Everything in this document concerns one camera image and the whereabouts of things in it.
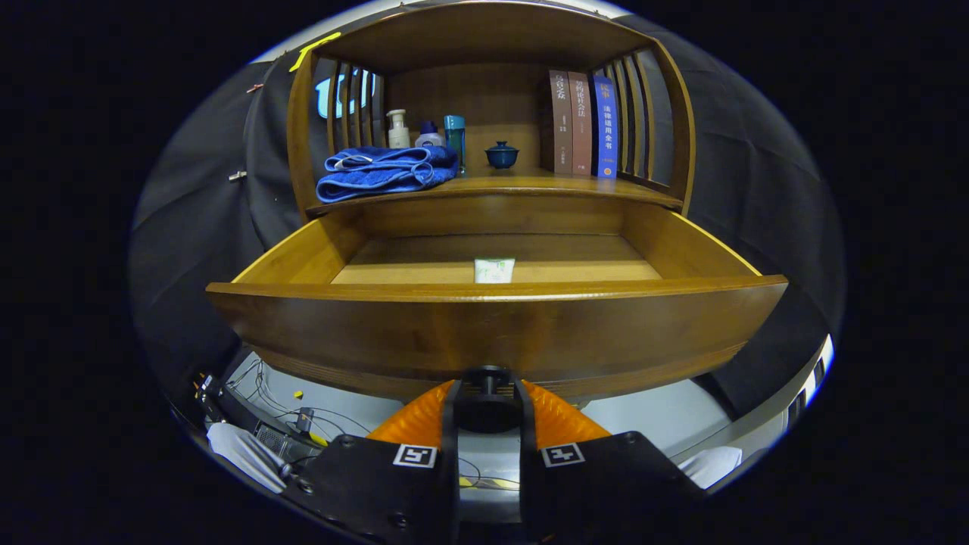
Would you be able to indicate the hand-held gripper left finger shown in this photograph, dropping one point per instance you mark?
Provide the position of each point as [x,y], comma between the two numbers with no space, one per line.
[451,454]

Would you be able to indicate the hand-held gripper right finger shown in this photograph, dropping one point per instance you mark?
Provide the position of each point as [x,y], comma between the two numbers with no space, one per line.
[528,454]

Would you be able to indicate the wooden drawer with black knob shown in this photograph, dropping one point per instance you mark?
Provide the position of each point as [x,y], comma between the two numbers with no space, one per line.
[492,333]

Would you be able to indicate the white and green tube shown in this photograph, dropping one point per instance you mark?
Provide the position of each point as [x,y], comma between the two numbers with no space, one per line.
[493,271]

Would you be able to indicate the wooden countertop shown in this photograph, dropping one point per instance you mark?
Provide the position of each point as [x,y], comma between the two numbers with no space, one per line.
[515,182]

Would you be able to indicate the wooden cabinet with slatted hutch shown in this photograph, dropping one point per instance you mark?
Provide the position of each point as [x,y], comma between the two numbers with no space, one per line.
[469,91]

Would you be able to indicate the black electronic box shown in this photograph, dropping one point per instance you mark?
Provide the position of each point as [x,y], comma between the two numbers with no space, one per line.
[250,412]

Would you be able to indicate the white cloth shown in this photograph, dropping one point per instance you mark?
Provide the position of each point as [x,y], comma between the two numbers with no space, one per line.
[242,454]

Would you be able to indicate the folded blue towel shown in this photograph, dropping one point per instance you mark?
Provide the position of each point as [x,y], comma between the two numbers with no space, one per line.
[378,174]

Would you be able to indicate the blue lidded teacup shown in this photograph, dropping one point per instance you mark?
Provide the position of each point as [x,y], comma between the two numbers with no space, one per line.
[502,156]

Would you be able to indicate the white bottle with blue cap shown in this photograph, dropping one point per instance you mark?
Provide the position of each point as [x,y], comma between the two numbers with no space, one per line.
[429,138]

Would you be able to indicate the teal spray bottle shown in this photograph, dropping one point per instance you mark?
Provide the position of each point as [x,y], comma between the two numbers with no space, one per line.
[455,136]

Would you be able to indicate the white pump bottle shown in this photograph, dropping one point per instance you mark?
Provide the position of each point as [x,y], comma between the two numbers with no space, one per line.
[398,135]

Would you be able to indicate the dark brown book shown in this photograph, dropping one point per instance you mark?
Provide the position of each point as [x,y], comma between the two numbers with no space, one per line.
[562,129]

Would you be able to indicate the reddish brown book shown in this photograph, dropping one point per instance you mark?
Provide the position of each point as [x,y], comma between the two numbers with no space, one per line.
[581,129]

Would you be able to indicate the blue book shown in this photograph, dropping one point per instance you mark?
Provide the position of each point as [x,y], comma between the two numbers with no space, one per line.
[606,129]

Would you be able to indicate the black backdrop cloth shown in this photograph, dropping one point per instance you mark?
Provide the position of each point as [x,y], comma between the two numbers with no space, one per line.
[189,227]

